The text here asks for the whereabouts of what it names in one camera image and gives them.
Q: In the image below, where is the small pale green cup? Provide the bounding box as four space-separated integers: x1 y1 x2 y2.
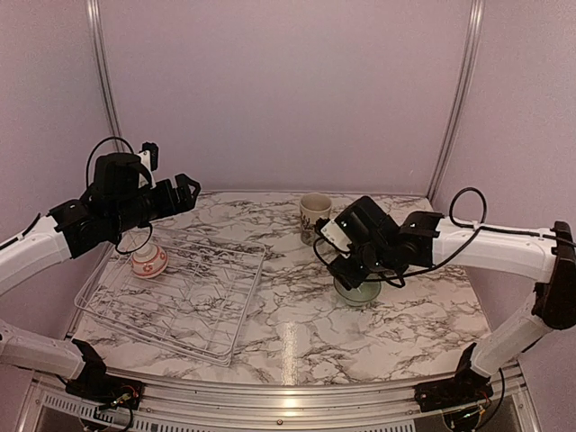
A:
333 279 382 307

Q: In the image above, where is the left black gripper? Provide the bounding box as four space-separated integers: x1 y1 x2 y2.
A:
110 173 200 236

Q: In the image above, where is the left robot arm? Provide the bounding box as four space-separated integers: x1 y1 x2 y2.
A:
1 149 201 401

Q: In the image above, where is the aluminium frame post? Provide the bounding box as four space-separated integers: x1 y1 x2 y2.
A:
427 0 485 203
85 0 132 153

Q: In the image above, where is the white red small bowl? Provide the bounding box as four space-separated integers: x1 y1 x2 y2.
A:
130 243 168 279

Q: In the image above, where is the patterned beige tall cup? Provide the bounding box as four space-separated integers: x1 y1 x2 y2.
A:
299 193 332 246

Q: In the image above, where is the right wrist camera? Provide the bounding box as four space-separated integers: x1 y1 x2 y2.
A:
314 218 352 256

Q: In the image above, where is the left aluminium frame post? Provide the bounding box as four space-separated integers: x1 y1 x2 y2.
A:
85 0 132 153

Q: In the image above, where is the front aluminium rail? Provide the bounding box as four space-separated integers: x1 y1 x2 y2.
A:
26 373 541 432

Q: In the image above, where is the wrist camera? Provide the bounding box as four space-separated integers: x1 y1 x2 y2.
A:
138 142 159 188
314 218 352 256

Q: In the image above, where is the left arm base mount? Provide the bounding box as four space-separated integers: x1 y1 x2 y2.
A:
66 339 143 410

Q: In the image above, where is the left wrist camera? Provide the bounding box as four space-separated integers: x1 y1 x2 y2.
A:
138 142 159 188

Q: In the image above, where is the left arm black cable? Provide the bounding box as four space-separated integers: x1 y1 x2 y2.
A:
85 136 157 257

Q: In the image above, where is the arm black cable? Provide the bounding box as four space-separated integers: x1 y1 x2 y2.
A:
85 136 157 257
312 186 576 406

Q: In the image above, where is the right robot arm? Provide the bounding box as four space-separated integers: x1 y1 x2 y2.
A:
315 196 575 403

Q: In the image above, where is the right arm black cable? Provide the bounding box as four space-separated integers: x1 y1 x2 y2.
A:
312 186 576 406

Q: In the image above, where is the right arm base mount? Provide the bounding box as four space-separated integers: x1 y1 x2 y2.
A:
414 345 493 412

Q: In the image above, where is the right aluminium frame post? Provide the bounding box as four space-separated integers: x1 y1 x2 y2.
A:
427 0 485 203

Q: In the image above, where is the white wire dish rack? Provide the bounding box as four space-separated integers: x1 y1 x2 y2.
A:
75 227 266 365

